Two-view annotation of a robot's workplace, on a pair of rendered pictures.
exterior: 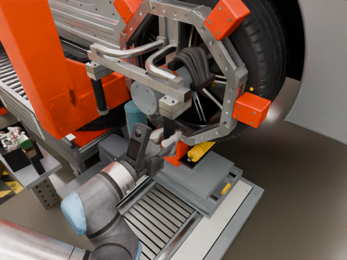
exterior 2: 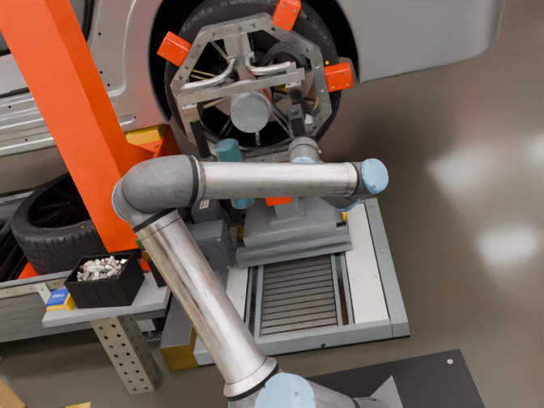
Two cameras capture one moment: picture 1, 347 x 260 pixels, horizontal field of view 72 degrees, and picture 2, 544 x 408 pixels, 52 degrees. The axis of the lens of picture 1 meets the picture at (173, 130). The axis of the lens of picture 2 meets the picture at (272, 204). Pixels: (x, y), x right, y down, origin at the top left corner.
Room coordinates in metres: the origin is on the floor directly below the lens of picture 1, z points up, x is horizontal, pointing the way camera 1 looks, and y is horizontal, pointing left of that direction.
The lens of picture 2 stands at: (-0.82, 0.99, 1.57)
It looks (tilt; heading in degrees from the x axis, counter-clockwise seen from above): 32 degrees down; 330
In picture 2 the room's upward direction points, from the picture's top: 15 degrees counter-clockwise
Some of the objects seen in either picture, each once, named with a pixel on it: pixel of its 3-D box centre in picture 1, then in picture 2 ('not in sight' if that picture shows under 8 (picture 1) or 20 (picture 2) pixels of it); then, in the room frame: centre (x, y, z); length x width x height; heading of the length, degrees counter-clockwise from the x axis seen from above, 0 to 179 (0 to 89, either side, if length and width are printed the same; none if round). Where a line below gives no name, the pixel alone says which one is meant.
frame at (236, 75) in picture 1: (174, 79); (252, 95); (0.83, -0.01, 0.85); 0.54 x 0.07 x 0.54; 50
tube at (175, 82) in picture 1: (174, 51); (266, 52); (0.67, 0.00, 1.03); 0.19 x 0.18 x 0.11; 140
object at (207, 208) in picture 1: (191, 171); (293, 227); (0.96, -0.12, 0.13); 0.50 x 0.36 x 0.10; 50
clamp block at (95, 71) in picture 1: (100, 67); (193, 108); (0.78, 0.26, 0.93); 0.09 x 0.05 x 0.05; 140
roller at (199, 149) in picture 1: (207, 142); not in sight; (0.83, -0.16, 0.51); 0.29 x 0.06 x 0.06; 140
